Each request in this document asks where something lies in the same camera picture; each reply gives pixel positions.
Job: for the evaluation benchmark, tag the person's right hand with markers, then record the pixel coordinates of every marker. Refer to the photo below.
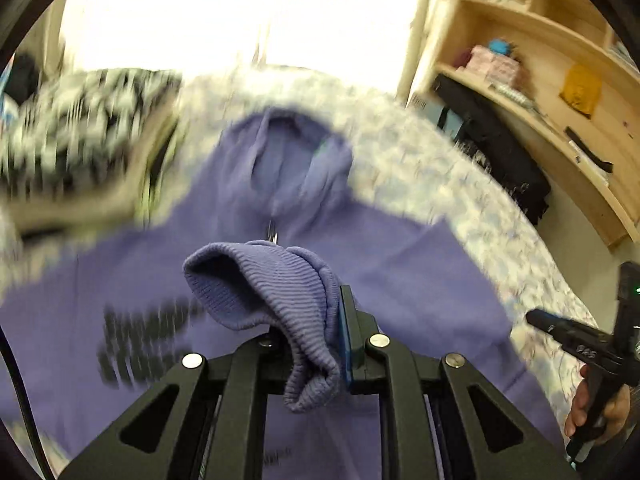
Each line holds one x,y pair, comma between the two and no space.
577,405

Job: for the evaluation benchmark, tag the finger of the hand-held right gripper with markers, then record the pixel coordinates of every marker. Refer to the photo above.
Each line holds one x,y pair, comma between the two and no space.
565,330

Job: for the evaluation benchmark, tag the black bag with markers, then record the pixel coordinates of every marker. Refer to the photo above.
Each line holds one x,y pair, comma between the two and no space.
500,150

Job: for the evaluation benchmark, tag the purple hoodie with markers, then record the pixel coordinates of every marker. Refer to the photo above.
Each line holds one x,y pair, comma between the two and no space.
400,270

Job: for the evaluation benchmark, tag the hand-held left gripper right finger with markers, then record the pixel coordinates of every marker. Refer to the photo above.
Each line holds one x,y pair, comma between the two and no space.
346,340

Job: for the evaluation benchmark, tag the wooden bookshelf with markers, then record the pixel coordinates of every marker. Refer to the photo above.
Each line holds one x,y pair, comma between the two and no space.
550,40

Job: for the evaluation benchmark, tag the cat print bed cover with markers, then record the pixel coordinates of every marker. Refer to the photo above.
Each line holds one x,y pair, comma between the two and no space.
450,175

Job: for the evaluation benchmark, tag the blue toy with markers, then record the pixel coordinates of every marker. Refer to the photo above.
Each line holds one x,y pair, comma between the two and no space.
501,47

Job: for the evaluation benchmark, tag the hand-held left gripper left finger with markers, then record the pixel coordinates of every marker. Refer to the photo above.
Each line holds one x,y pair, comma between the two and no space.
250,362

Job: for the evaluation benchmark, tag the yellow packet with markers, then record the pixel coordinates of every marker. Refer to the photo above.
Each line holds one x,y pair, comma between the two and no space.
580,87

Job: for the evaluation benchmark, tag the pink boxes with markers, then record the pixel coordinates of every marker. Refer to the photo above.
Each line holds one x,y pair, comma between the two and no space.
492,65

